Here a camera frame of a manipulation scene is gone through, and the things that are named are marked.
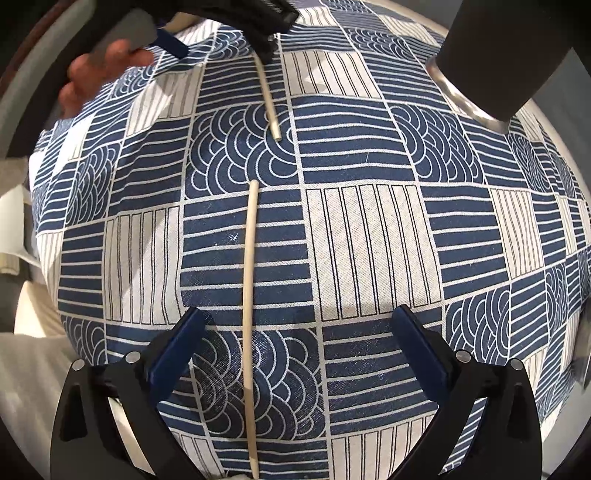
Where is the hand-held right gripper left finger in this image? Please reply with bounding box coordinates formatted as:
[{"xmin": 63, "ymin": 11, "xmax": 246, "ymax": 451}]
[{"xmin": 50, "ymin": 307, "xmax": 218, "ymax": 480}]

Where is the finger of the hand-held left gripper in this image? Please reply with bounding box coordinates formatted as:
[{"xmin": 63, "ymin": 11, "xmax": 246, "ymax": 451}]
[
  {"xmin": 147, "ymin": 28, "xmax": 189, "ymax": 59},
  {"xmin": 249, "ymin": 28, "xmax": 288, "ymax": 64}
]

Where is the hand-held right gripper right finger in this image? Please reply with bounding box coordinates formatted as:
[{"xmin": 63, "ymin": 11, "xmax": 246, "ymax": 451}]
[{"xmin": 392, "ymin": 305, "xmax": 542, "ymax": 480}]

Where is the wooden chopstick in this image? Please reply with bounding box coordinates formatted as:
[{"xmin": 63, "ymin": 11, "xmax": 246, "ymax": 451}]
[
  {"xmin": 254, "ymin": 52, "xmax": 284, "ymax": 140},
  {"xmin": 239, "ymin": 180, "xmax": 262, "ymax": 480}
]

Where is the black metal-rimmed cup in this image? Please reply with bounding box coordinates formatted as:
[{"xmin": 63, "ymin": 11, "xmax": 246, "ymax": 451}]
[{"xmin": 427, "ymin": 0, "xmax": 579, "ymax": 134}]

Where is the person's left hand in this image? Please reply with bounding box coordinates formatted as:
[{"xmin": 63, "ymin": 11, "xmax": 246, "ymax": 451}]
[{"xmin": 59, "ymin": 39, "xmax": 156, "ymax": 119}]

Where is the blue white patterned tablecloth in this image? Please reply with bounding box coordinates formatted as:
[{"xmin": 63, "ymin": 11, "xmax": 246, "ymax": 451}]
[{"xmin": 28, "ymin": 0, "xmax": 591, "ymax": 480}]

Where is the white cloth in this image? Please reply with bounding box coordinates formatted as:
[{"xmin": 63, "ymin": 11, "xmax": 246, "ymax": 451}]
[{"xmin": 0, "ymin": 157, "xmax": 65, "ymax": 467}]

